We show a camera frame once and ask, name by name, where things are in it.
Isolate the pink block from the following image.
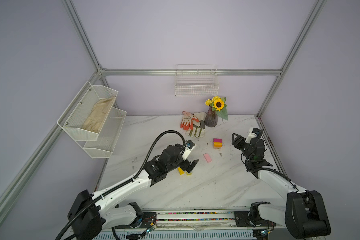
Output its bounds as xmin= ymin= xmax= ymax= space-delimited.
xmin=203 ymin=153 xmax=213 ymax=163

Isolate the magenta block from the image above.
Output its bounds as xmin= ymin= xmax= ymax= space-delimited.
xmin=213 ymin=138 xmax=223 ymax=144

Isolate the orange supermarket block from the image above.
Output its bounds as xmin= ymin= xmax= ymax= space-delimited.
xmin=213 ymin=142 xmax=223 ymax=149

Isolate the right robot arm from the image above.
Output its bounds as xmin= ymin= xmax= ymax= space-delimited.
xmin=232 ymin=128 xmax=332 ymax=240

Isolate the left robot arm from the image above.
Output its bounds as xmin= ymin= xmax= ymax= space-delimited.
xmin=63 ymin=141 xmax=198 ymax=240

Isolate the yellow long block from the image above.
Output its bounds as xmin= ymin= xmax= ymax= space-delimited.
xmin=178 ymin=167 xmax=185 ymax=175

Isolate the green white work glove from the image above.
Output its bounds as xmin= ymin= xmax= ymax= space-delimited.
xmin=186 ymin=112 xmax=207 ymax=138

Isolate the dark ribbed glass vase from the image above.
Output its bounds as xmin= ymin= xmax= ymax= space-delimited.
xmin=205 ymin=107 xmax=218 ymax=128

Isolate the orange white work glove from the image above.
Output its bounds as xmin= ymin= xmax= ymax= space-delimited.
xmin=181 ymin=111 xmax=201 ymax=131

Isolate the yellow sunflower bouquet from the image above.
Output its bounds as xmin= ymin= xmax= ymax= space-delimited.
xmin=205 ymin=96 xmax=229 ymax=121

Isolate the beige cloth in shelf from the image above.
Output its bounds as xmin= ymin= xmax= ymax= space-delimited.
xmin=82 ymin=97 xmax=116 ymax=134

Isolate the white two-tier mesh shelf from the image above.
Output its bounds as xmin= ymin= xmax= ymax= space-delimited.
xmin=57 ymin=82 xmax=127 ymax=159

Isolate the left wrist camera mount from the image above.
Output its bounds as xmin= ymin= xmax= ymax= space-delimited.
xmin=181 ymin=140 xmax=196 ymax=161

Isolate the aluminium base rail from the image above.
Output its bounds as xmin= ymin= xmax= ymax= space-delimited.
xmin=89 ymin=207 xmax=326 ymax=240

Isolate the white wire wall basket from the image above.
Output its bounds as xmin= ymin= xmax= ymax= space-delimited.
xmin=175 ymin=65 xmax=220 ymax=97

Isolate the aluminium cage frame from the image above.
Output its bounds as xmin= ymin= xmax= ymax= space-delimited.
xmin=0 ymin=0 xmax=328 ymax=232

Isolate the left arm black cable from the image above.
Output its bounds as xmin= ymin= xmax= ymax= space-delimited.
xmin=54 ymin=129 xmax=187 ymax=240

